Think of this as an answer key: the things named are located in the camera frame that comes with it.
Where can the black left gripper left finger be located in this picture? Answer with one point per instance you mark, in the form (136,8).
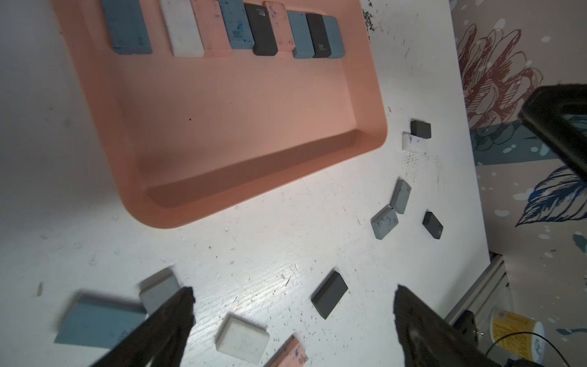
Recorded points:
(161,339)

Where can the teal eraser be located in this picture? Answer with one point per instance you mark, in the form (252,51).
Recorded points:
(301,35)
(334,37)
(99,322)
(237,24)
(126,26)

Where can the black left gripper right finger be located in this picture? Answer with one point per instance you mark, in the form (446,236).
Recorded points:
(426,339)

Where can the pink plastic storage tray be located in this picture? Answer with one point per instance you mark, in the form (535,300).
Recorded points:
(188,137)

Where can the pink eraser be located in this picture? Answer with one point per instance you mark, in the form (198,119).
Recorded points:
(212,28)
(291,354)
(281,26)

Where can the grey-blue eraser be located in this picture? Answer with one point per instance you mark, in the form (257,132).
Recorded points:
(158,289)

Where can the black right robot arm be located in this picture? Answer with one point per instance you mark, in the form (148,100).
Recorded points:
(543,114)

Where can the grey eraser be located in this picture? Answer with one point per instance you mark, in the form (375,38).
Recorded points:
(400,197)
(384,222)

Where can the white eraser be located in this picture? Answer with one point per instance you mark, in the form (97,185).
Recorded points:
(182,28)
(242,340)
(414,144)

